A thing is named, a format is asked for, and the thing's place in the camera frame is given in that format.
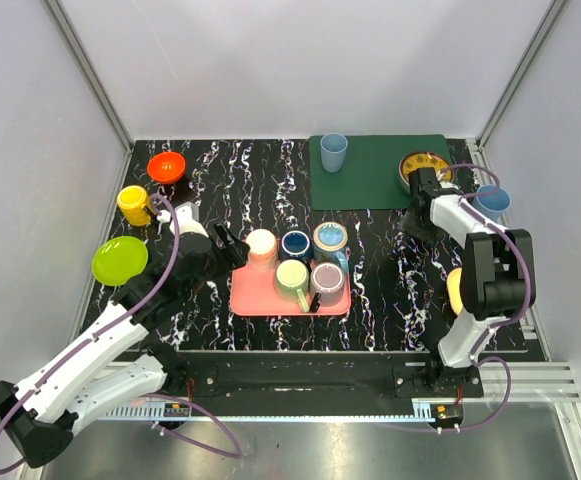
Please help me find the dark blue mug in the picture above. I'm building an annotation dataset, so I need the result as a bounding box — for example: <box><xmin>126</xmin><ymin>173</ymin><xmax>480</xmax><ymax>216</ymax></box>
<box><xmin>279</xmin><ymin>230</ymin><xmax>313</xmax><ymax>261</ymax></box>

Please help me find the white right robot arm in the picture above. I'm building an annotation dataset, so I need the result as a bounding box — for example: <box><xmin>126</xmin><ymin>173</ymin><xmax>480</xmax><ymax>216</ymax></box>
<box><xmin>401</xmin><ymin>167</ymin><xmax>536</xmax><ymax>397</ymax></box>

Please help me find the peach pink mug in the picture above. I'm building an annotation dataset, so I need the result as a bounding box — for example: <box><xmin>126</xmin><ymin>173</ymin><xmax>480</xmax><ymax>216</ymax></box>
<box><xmin>246</xmin><ymin>229</ymin><xmax>278</xmax><ymax>270</ymax></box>

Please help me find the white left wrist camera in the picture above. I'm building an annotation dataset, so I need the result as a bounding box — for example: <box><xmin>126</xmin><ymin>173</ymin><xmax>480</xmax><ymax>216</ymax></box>
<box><xmin>157</xmin><ymin>202</ymin><xmax>208</xmax><ymax>237</ymax></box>

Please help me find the light green mug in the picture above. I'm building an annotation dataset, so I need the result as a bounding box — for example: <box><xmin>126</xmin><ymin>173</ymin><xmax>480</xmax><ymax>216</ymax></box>
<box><xmin>274</xmin><ymin>259</ymin><xmax>310</xmax><ymax>313</ymax></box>

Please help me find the purple grey mug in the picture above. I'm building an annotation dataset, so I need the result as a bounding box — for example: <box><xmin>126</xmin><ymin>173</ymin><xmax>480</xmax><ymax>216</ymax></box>
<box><xmin>309</xmin><ymin>262</ymin><xmax>345</xmax><ymax>313</ymax></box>

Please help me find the yellow textured mug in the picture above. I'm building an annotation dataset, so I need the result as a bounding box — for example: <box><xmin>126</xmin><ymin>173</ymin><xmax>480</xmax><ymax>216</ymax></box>
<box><xmin>116</xmin><ymin>185</ymin><xmax>156</xmax><ymax>227</ymax></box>

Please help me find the lime green plate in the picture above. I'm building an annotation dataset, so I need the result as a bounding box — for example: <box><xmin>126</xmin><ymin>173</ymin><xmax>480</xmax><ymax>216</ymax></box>
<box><xmin>91</xmin><ymin>236</ymin><xmax>149</xmax><ymax>287</ymax></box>

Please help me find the dark green mat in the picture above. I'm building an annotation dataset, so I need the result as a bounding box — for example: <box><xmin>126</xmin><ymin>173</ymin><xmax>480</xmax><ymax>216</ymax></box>
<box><xmin>309</xmin><ymin>134</ymin><xmax>450</xmax><ymax>211</ymax></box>

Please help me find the pink plastic tray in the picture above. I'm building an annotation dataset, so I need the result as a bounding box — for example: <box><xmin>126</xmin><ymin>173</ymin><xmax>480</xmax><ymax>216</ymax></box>
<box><xmin>230</xmin><ymin>262</ymin><xmax>351</xmax><ymax>317</ymax></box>

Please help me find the light blue plastic cup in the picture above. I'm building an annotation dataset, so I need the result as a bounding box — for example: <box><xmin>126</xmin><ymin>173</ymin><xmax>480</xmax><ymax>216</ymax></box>
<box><xmin>320</xmin><ymin>133</ymin><xmax>348</xmax><ymax>173</ymax></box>

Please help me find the orange red bowl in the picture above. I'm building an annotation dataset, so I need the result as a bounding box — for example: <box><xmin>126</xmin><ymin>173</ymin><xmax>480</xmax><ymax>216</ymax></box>
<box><xmin>146</xmin><ymin>152</ymin><xmax>186</xmax><ymax>184</ymax></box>

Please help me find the yellow patterned metal bowl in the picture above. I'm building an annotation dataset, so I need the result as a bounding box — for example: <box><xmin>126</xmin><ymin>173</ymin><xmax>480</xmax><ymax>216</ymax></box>
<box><xmin>397</xmin><ymin>151</ymin><xmax>454</xmax><ymax>194</ymax></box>

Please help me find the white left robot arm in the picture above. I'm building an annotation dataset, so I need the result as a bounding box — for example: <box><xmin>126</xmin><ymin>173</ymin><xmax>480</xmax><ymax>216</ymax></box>
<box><xmin>0</xmin><ymin>222</ymin><xmax>249</xmax><ymax>474</ymax></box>

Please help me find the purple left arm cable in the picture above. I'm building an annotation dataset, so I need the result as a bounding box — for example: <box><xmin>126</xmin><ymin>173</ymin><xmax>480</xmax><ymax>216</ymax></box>
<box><xmin>0</xmin><ymin>193</ymin><xmax>244</xmax><ymax>475</ymax></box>

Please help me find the light blue butterfly mug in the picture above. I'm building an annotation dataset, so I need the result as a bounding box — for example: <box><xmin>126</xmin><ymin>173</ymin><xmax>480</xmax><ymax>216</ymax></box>
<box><xmin>312</xmin><ymin>222</ymin><xmax>349</xmax><ymax>275</ymax></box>

